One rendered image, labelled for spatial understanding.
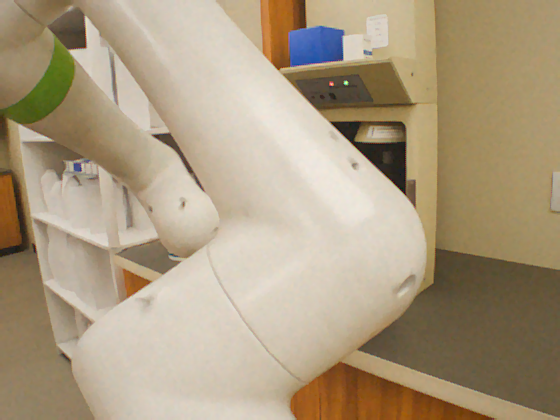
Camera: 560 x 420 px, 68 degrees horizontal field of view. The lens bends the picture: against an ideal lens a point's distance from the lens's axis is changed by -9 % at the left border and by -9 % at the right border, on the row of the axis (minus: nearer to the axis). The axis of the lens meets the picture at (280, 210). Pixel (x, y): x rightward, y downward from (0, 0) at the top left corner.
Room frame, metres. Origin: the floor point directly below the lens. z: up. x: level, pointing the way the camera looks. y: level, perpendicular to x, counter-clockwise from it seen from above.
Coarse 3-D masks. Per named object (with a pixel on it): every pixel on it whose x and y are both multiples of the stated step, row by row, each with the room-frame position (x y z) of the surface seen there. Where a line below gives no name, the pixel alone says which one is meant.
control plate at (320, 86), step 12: (300, 84) 1.16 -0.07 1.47; (312, 84) 1.13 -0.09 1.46; (324, 84) 1.11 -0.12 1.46; (336, 84) 1.09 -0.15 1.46; (348, 84) 1.07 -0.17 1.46; (360, 84) 1.04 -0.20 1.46; (324, 96) 1.15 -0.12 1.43; (336, 96) 1.12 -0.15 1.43; (348, 96) 1.10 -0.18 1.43; (360, 96) 1.08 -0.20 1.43
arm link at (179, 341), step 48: (144, 288) 0.30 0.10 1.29; (192, 288) 0.28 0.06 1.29; (96, 336) 0.27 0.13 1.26; (144, 336) 0.26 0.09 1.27; (192, 336) 0.26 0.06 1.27; (240, 336) 0.25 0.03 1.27; (96, 384) 0.26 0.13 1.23; (144, 384) 0.25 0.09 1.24; (192, 384) 0.25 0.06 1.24; (240, 384) 0.25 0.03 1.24; (288, 384) 0.26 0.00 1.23
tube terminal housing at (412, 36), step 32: (320, 0) 1.21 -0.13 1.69; (352, 0) 1.14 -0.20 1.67; (384, 0) 1.08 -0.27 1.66; (416, 0) 1.03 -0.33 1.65; (352, 32) 1.14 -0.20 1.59; (416, 32) 1.03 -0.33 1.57; (416, 64) 1.03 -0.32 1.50; (416, 96) 1.02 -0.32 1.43; (416, 128) 1.03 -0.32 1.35; (416, 160) 1.03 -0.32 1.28; (416, 192) 1.02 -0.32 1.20
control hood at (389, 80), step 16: (320, 64) 1.07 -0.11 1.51; (336, 64) 1.04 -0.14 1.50; (352, 64) 1.01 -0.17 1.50; (368, 64) 0.98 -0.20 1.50; (384, 64) 0.96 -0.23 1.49; (400, 64) 0.97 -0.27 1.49; (288, 80) 1.17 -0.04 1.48; (368, 80) 1.02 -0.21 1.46; (384, 80) 1.00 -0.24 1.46; (400, 80) 0.97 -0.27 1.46; (304, 96) 1.19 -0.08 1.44; (384, 96) 1.04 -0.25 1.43; (400, 96) 1.01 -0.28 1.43
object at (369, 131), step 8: (360, 128) 1.18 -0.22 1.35; (368, 128) 1.15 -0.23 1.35; (376, 128) 1.13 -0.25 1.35; (384, 128) 1.12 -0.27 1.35; (392, 128) 1.12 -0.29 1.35; (400, 128) 1.12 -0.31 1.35; (360, 136) 1.16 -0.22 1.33; (368, 136) 1.14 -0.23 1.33; (376, 136) 1.12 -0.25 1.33; (384, 136) 1.11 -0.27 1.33; (392, 136) 1.11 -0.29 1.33; (400, 136) 1.11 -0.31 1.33
